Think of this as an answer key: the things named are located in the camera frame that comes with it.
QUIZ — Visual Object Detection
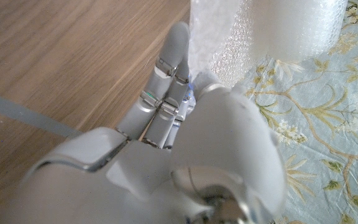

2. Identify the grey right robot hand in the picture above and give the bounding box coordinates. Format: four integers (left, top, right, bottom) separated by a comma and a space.
0, 21, 287, 224

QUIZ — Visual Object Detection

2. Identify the clear bubble wrap roll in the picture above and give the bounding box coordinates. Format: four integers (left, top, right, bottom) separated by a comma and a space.
187, 0, 349, 88

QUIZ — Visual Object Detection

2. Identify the floral printed backdrop cloth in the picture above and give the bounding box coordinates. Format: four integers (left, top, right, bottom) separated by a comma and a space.
237, 0, 358, 224

